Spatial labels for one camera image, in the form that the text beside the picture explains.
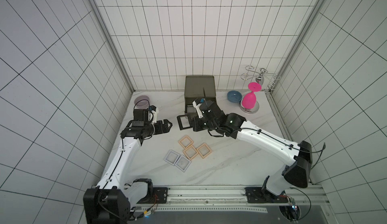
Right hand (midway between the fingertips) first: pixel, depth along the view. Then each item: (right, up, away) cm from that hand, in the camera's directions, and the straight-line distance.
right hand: (184, 121), depth 71 cm
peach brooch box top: (-1, -15, +20) cm, 25 cm away
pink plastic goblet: (+38, +11, +18) cm, 44 cm away
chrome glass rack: (+44, +24, +17) cm, 53 cm away
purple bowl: (-33, +8, +35) cm, 49 cm away
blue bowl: (+36, +14, +43) cm, 57 cm away
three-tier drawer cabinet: (+7, +19, +23) cm, 30 cm away
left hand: (-12, -5, +9) cm, 16 cm away
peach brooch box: (+2, -20, +16) cm, 26 cm away
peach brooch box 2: (+11, -20, +17) cm, 28 cm away
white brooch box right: (-2, -25, +12) cm, 28 cm away
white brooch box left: (-9, -23, +14) cm, 28 cm away
